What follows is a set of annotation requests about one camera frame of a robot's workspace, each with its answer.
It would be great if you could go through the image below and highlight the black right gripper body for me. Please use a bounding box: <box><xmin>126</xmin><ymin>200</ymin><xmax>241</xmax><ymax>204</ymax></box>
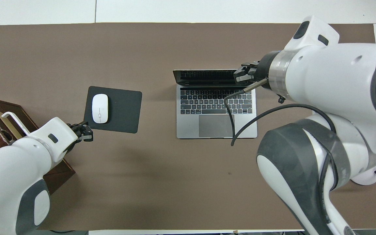
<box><xmin>252</xmin><ymin>51</ymin><xmax>279</xmax><ymax>90</ymax></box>

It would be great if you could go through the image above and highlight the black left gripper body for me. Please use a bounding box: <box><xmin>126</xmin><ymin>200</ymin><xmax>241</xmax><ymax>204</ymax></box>
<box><xmin>65</xmin><ymin>122</ymin><xmax>82</xmax><ymax>154</ymax></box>

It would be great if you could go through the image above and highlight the grey aluminium laptop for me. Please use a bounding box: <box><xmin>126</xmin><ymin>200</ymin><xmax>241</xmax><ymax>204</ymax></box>
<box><xmin>173</xmin><ymin>69</ymin><xmax>258</xmax><ymax>139</ymax></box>

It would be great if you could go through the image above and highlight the white computer mouse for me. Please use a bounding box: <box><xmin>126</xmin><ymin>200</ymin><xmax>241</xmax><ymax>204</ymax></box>
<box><xmin>92</xmin><ymin>94</ymin><xmax>109</xmax><ymax>124</ymax></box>

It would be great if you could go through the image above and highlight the black mouse pad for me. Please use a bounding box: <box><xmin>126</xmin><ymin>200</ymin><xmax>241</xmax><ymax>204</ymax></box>
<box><xmin>83</xmin><ymin>86</ymin><xmax>143</xmax><ymax>134</ymax></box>

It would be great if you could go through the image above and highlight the brown table mat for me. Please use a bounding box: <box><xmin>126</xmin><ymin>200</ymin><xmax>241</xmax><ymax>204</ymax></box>
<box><xmin>0</xmin><ymin>22</ymin><xmax>376</xmax><ymax>230</ymax></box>

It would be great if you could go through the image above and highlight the white desk lamp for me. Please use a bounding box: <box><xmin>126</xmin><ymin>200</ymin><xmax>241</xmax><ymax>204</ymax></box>
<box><xmin>351</xmin><ymin>157</ymin><xmax>376</xmax><ymax>186</ymax></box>

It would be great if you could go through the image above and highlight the white box handle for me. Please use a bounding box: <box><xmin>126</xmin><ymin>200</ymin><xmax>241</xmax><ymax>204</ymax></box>
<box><xmin>1</xmin><ymin>112</ymin><xmax>32</xmax><ymax>136</ymax></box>

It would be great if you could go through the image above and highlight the brass handle plate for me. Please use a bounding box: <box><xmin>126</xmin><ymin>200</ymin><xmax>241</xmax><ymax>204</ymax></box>
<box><xmin>0</xmin><ymin>112</ymin><xmax>22</xmax><ymax>141</ymax></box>

